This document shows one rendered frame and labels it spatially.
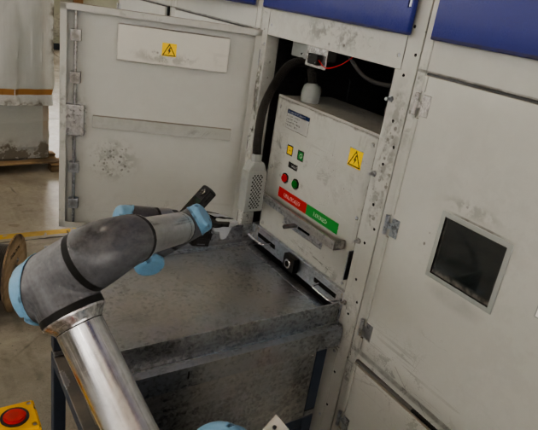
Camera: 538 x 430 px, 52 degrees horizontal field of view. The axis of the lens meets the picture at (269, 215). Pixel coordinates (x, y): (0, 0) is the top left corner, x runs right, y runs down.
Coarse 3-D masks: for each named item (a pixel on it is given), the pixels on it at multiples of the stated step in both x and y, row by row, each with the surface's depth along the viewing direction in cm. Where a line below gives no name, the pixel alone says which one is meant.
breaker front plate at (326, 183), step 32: (288, 128) 178; (320, 128) 165; (352, 128) 153; (288, 160) 180; (320, 160) 166; (320, 192) 167; (352, 192) 155; (320, 224) 168; (352, 224) 156; (320, 256) 170
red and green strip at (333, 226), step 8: (280, 192) 185; (288, 192) 181; (288, 200) 182; (296, 200) 178; (304, 208) 175; (312, 208) 171; (312, 216) 172; (320, 216) 168; (328, 224) 165; (336, 224) 162; (336, 232) 162
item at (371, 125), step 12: (288, 96) 178; (300, 96) 184; (324, 96) 191; (312, 108) 167; (324, 108) 170; (336, 108) 173; (348, 108) 176; (360, 108) 180; (348, 120) 158; (360, 120) 161; (372, 120) 163; (372, 132) 146; (264, 192) 194; (300, 228) 180
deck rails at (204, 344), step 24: (216, 240) 194; (240, 240) 200; (312, 312) 152; (336, 312) 158; (192, 336) 132; (216, 336) 136; (240, 336) 140; (264, 336) 145; (144, 360) 127; (168, 360) 131
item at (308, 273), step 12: (252, 228) 200; (264, 228) 196; (264, 240) 194; (276, 240) 188; (276, 252) 188; (288, 252) 182; (300, 264) 177; (300, 276) 178; (312, 276) 172; (324, 276) 168; (324, 288) 168; (336, 288) 163
